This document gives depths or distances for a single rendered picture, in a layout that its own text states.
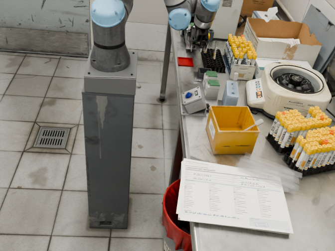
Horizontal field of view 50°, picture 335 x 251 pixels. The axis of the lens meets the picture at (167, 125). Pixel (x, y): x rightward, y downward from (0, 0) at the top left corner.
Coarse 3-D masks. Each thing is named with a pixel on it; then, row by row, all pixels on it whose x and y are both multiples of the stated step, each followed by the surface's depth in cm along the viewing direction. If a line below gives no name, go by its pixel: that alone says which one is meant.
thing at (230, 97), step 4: (228, 84) 130; (232, 84) 131; (236, 84) 130; (228, 88) 128; (236, 88) 128; (224, 92) 133; (228, 92) 126; (232, 92) 126; (236, 92) 126; (224, 96) 131; (228, 96) 124; (232, 96) 124; (236, 96) 124; (220, 100) 138; (224, 100) 130; (228, 100) 125; (232, 100) 125; (236, 100) 125; (220, 104) 135; (224, 104) 128; (228, 104) 126; (232, 104) 126; (236, 104) 126
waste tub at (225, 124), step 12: (216, 108) 119; (228, 108) 120; (240, 108) 120; (216, 120) 122; (228, 120) 123; (240, 120) 124; (252, 120) 116; (216, 132) 111; (228, 132) 109; (240, 132) 110; (252, 132) 111; (216, 144) 112; (228, 144) 113; (240, 144) 113; (252, 144) 114
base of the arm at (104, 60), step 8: (96, 48) 130; (104, 48) 128; (112, 48) 128; (120, 48) 130; (96, 56) 131; (104, 56) 130; (112, 56) 130; (120, 56) 131; (128, 56) 135; (96, 64) 132; (104, 64) 131; (112, 64) 131; (120, 64) 133; (128, 64) 136
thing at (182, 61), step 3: (177, 57) 161; (180, 57) 161; (183, 57) 161; (186, 57) 162; (177, 60) 159; (180, 60) 160; (183, 60) 160; (186, 60) 161; (189, 60) 161; (192, 60) 160; (180, 63) 158; (183, 63) 158; (186, 63) 159; (189, 63) 159; (192, 63) 158; (186, 66) 157; (189, 66) 157; (192, 66) 157
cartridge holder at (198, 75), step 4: (200, 68) 150; (204, 68) 150; (208, 68) 150; (196, 72) 151; (200, 72) 151; (204, 72) 151; (196, 76) 149; (200, 76) 147; (196, 80) 148; (200, 80) 148
